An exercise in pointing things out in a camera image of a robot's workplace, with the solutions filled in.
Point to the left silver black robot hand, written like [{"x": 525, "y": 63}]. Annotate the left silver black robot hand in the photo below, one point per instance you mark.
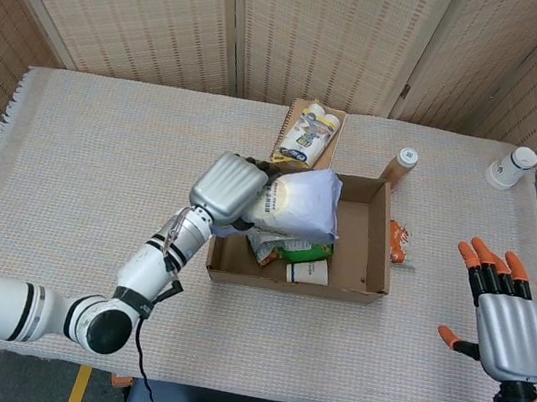
[{"x": 225, "y": 187}]

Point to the right silver orange-tipped robot hand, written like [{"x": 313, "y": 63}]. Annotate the right silver orange-tipped robot hand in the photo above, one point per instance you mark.
[{"x": 511, "y": 333}]

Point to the blue tissue pack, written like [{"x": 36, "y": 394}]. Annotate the blue tissue pack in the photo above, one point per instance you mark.
[{"x": 299, "y": 200}]

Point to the green snack packet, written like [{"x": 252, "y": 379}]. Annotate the green snack packet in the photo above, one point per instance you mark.
[{"x": 311, "y": 253}]

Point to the open brown cardboard box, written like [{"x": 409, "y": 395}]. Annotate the open brown cardboard box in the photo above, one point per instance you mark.
[{"x": 361, "y": 225}]

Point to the shrink-wrapped yellow white bottle pack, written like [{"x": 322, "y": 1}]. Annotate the shrink-wrapped yellow white bottle pack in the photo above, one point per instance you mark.
[{"x": 306, "y": 131}]

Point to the orange snack packet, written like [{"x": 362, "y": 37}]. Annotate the orange snack packet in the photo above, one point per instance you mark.
[{"x": 399, "y": 241}]

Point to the beige woven tablecloth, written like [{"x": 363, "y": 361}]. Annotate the beige woven tablecloth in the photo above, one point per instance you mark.
[{"x": 78, "y": 157}]

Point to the orange drink bottle white cap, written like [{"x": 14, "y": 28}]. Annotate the orange drink bottle white cap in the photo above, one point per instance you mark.
[{"x": 400, "y": 167}]

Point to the woven folding screen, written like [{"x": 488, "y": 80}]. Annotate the woven folding screen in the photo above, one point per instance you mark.
[{"x": 324, "y": 32}]

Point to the metal screen hinge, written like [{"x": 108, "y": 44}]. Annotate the metal screen hinge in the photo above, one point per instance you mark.
[{"x": 405, "y": 91}]

